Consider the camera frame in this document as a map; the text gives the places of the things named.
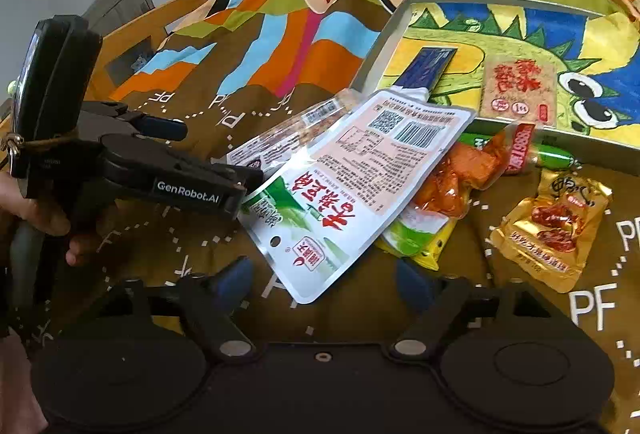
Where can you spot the printed blanket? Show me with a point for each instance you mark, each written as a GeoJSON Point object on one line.
{"type": "Point", "coordinates": [280, 39]}

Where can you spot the dark blue snack packet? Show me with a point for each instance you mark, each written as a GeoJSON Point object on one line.
{"type": "Point", "coordinates": [425, 67]}

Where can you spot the gold snack packet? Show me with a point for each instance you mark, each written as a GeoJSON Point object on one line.
{"type": "Point", "coordinates": [550, 229]}

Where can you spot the person's left hand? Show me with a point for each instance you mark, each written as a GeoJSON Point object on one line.
{"type": "Point", "coordinates": [42, 210]}

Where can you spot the wooden bed frame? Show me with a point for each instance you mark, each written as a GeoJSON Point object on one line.
{"type": "Point", "coordinates": [170, 14]}

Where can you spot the white green snack packet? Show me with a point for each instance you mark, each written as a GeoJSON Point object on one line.
{"type": "Point", "coordinates": [350, 174]}

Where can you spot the metal tray with dinosaur print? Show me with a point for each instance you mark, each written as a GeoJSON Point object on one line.
{"type": "Point", "coordinates": [525, 44]}

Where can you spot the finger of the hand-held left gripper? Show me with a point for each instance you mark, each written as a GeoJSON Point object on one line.
{"type": "Point", "coordinates": [162, 127]}
{"type": "Point", "coordinates": [247, 177]}

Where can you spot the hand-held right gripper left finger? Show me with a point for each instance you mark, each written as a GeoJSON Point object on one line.
{"type": "Point", "coordinates": [234, 280]}

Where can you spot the long clear snack bar packet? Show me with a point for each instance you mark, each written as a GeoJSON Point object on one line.
{"type": "Point", "coordinates": [300, 122]}

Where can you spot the green sausage stick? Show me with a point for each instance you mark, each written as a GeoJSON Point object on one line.
{"type": "Point", "coordinates": [555, 157]}

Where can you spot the yellow snack packet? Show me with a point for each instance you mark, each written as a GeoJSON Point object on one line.
{"type": "Point", "coordinates": [420, 244]}

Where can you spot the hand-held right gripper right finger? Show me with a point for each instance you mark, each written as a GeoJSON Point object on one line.
{"type": "Point", "coordinates": [407, 277]}

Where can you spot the tan rice cracker packet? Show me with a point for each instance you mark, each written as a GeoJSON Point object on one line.
{"type": "Point", "coordinates": [517, 89]}

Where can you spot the orange red snack packet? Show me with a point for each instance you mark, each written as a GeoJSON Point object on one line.
{"type": "Point", "coordinates": [450, 179]}

